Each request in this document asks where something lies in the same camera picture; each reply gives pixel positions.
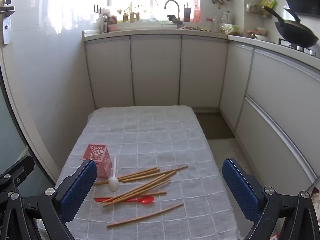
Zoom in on grey checked tablecloth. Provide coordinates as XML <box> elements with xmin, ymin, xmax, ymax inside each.
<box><xmin>56</xmin><ymin>106</ymin><xmax>242</xmax><ymax>240</ymax></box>

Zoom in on white kitchen cabinets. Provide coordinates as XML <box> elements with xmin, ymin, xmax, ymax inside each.
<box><xmin>84</xmin><ymin>34</ymin><xmax>320</xmax><ymax>193</ymax></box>

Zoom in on silver door lock handle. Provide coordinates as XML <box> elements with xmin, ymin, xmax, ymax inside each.
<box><xmin>2</xmin><ymin>0</ymin><xmax>16</xmax><ymax>45</ymax></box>

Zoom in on wall spice rack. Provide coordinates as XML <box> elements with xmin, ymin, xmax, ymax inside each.
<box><xmin>246</xmin><ymin>4</ymin><xmax>273</xmax><ymax>18</ymax></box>

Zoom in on white kitchen countertop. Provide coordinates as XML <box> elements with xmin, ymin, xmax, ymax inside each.
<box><xmin>82</xmin><ymin>26</ymin><xmax>320</xmax><ymax>59</ymax></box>

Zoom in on black wok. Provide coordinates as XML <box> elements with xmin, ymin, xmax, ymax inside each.
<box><xmin>262</xmin><ymin>5</ymin><xmax>319</xmax><ymax>48</ymax></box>

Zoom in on bag of green vegetables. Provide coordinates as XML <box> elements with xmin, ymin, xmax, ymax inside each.
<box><xmin>219</xmin><ymin>24</ymin><xmax>240</xmax><ymax>36</ymax></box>

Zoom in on red bottle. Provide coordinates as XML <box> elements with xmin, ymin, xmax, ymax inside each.
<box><xmin>193</xmin><ymin>2</ymin><xmax>201</xmax><ymax>22</ymax></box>

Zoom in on red plastic spoon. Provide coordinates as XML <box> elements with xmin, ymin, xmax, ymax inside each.
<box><xmin>94</xmin><ymin>195</ymin><xmax>155</xmax><ymax>204</ymax></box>

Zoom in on white plastic spoon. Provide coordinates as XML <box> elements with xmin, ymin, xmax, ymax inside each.
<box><xmin>108</xmin><ymin>156</ymin><xmax>119</xmax><ymax>192</ymax></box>

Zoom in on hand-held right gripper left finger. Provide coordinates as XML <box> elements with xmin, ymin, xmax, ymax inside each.
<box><xmin>0</xmin><ymin>159</ymin><xmax>98</xmax><ymax>240</ymax></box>

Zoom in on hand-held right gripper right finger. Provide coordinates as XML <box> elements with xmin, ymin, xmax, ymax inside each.
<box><xmin>222</xmin><ymin>157</ymin><xmax>320</xmax><ymax>240</ymax></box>

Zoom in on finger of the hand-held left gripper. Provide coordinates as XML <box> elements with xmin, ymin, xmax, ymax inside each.
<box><xmin>0</xmin><ymin>155</ymin><xmax>35</xmax><ymax>198</ymax></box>

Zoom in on curved metal faucet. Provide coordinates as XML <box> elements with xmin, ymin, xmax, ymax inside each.
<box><xmin>164</xmin><ymin>0</ymin><xmax>180</xmax><ymax>22</ymax></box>

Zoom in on gas stove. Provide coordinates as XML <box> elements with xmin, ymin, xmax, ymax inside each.
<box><xmin>279</xmin><ymin>38</ymin><xmax>320</xmax><ymax>55</ymax></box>

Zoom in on brown floor mat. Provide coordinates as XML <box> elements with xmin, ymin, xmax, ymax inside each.
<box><xmin>194</xmin><ymin>112</ymin><xmax>235</xmax><ymax>140</ymax></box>

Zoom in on single wooden chopstick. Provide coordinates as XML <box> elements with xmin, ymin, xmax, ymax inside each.
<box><xmin>107</xmin><ymin>203</ymin><xmax>184</xmax><ymax>228</ymax></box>

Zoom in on pink perforated utensil holder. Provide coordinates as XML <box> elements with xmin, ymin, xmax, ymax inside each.
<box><xmin>80</xmin><ymin>144</ymin><xmax>113</xmax><ymax>178</ymax></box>

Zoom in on pile of wooden chopsticks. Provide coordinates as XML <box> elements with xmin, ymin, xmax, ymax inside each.
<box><xmin>94</xmin><ymin>165</ymin><xmax>188</xmax><ymax>207</ymax></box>

